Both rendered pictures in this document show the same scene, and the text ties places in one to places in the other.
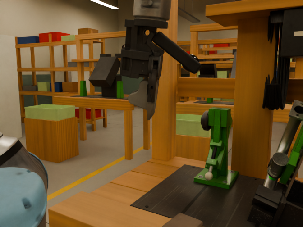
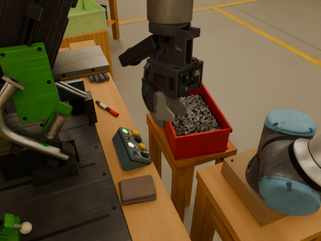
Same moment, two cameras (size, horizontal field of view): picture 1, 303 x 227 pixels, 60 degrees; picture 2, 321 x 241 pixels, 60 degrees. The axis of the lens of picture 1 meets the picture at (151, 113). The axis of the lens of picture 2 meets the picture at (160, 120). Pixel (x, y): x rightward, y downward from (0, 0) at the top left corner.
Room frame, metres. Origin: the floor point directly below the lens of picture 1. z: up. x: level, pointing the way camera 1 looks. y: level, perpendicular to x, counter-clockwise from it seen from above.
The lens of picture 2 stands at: (0.93, 0.27, 1.58)
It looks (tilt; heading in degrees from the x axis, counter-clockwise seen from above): 40 degrees down; 218
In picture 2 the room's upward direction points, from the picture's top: straight up
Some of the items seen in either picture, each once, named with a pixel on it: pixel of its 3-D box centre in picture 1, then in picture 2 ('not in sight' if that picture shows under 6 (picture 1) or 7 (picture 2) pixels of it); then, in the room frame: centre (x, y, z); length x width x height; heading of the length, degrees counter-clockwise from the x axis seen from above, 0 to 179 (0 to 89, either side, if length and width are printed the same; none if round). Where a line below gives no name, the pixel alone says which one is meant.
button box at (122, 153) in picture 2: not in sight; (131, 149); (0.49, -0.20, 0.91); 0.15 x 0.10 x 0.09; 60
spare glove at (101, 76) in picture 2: not in sight; (93, 71); (0.23, -0.69, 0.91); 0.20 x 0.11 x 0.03; 63
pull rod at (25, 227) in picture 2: (210, 170); (17, 226); (0.88, -0.21, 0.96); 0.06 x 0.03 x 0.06; 150
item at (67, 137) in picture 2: (295, 206); (41, 154); (0.69, -0.41, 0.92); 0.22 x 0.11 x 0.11; 150
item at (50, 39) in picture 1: (58, 79); not in sight; (6.52, 2.30, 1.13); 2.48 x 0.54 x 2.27; 64
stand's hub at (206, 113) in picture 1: (205, 120); not in sight; (0.98, -0.21, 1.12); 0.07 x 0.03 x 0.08; 150
